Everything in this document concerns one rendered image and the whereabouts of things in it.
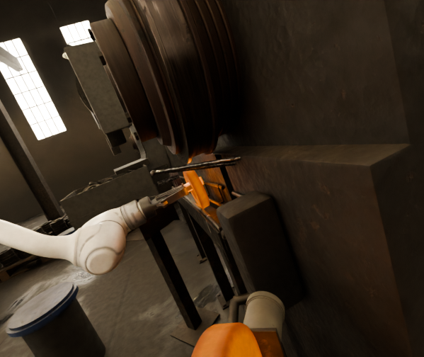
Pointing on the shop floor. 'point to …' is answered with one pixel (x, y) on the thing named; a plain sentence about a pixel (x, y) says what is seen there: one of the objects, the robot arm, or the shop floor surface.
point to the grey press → (115, 114)
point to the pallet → (10, 264)
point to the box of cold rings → (107, 195)
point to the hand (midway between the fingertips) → (194, 184)
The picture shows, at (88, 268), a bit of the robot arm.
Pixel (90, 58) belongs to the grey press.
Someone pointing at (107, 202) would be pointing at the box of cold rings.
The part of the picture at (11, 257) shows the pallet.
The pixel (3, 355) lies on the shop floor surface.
